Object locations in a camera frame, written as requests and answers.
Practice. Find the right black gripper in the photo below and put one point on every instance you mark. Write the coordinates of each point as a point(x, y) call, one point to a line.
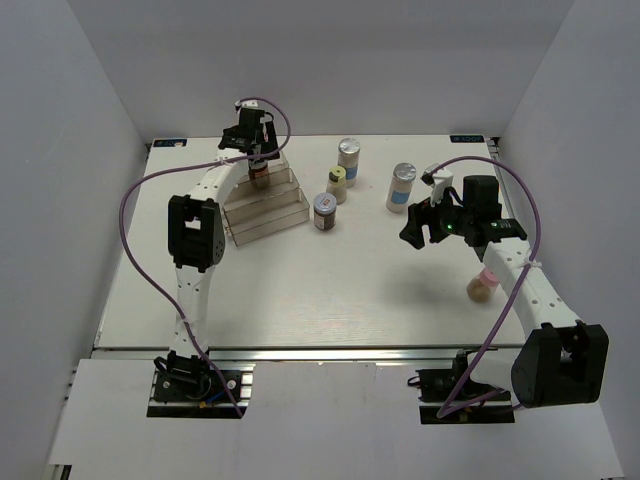
point(419, 215)

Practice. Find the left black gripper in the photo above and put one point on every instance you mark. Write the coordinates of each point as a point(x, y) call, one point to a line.
point(269, 145)

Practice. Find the dark jar red label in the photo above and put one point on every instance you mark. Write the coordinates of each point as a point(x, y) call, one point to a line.
point(259, 173)

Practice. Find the silver lid blue-label shaker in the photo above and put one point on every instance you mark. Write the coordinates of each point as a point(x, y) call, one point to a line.
point(403, 177)

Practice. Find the yellow lid spice bottle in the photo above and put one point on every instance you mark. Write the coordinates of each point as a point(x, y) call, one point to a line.
point(336, 184)

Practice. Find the dark jar silver lid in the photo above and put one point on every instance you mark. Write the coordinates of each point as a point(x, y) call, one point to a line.
point(325, 205)

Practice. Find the tall silver lid shaker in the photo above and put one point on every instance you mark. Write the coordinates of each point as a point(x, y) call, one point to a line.
point(348, 158)

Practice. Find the pink lid spice bottle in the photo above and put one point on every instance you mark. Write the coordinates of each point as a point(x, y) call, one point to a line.
point(482, 287)

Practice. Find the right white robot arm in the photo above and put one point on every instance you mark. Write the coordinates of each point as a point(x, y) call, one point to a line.
point(563, 359)

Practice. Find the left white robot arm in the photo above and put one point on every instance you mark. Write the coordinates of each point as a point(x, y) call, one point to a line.
point(196, 244)

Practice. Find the clear tiered acrylic rack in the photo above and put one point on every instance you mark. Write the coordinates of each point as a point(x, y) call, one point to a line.
point(251, 213)

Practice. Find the blue corner sticker right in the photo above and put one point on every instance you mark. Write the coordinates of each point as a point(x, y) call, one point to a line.
point(463, 139)

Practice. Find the blue corner sticker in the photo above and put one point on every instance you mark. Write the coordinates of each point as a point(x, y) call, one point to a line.
point(463, 139)
point(169, 143)

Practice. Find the blue corner sticker left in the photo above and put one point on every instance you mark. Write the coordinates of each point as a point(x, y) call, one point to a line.
point(169, 143)

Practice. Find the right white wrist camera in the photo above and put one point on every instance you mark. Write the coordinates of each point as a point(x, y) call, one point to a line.
point(439, 179)

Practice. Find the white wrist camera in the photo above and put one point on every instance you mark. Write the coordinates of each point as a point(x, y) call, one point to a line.
point(246, 104)
point(439, 179)

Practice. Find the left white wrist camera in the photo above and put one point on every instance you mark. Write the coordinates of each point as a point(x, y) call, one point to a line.
point(246, 104)

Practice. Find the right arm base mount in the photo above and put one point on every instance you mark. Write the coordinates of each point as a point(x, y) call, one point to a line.
point(435, 384)

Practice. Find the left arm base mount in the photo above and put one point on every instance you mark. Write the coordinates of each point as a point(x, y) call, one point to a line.
point(189, 388)

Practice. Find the aluminium table front rail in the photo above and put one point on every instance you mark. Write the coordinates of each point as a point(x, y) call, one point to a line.
point(360, 354)

